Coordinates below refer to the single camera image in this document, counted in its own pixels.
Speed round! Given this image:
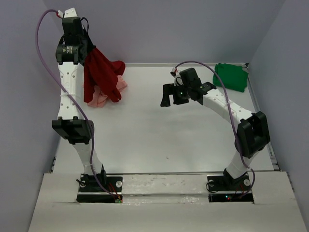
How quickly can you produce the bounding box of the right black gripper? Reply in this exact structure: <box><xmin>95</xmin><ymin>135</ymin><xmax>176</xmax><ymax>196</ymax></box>
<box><xmin>160</xmin><ymin>82</ymin><xmax>191</xmax><ymax>107</ymax></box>

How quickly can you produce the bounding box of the dark red t shirt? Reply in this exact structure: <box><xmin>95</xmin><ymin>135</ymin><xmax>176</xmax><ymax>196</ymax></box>
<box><xmin>84</xmin><ymin>47</ymin><xmax>126</xmax><ymax>103</ymax></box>

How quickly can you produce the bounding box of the pink t shirt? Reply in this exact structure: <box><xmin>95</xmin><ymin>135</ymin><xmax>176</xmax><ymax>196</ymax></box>
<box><xmin>86</xmin><ymin>74</ymin><xmax>128</xmax><ymax>108</ymax></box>

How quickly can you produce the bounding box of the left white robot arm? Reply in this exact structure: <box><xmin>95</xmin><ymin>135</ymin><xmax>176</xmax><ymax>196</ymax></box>
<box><xmin>52</xmin><ymin>16</ymin><xmax>107</xmax><ymax>193</ymax></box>

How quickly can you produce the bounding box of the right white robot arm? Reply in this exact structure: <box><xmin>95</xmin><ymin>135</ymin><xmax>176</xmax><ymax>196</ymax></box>
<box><xmin>160</xmin><ymin>68</ymin><xmax>270</xmax><ymax>189</ymax></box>

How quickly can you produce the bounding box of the folded green t shirt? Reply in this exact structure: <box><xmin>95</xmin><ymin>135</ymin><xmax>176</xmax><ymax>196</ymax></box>
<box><xmin>215</xmin><ymin>63</ymin><xmax>248</xmax><ymax>92</ymax></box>

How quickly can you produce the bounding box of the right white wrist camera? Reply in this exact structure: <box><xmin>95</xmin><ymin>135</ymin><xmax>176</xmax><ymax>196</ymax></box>
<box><xmin>170</xmin><ymin>68</ymin><xmax>183</xmax><ymax>86</ymax></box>

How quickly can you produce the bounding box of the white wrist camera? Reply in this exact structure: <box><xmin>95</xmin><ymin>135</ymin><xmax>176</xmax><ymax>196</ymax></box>
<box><xmin>170</xmin><ymin>68</ymin><xmax>183</xmax><ymax>86</ymax></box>
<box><xmin>56</xmin><ymin>8</ymin><xmax>78</xmax><ymax>19</ymax></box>

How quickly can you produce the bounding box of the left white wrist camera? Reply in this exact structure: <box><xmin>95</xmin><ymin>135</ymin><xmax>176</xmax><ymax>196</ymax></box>
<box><xmin>56</xmin><ymin>8</ymin><xmax>78</xmax><ymax>19</ymax></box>

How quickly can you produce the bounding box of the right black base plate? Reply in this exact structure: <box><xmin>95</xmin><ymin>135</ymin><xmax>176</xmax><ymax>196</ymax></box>
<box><xmin>205</xmin><ymin>174</ymin><xmax>254</xmax><ymax>203</ymax></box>

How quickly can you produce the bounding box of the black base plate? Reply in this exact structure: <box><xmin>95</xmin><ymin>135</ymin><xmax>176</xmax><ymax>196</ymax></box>
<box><xmin>205</xmin><ymin>174</ymin><xmax>254</xmax><ymax>203</ymax></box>
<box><xmin>76</xmin><ymin>174</ymin><xmax>123</xmax><ymax>203</ymax></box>

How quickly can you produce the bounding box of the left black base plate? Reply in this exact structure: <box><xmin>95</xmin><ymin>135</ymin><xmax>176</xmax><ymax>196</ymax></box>
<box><xmin>76</xmin><ymin>174</ymin><xmax>123</xmax><ymax>203</ymax></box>

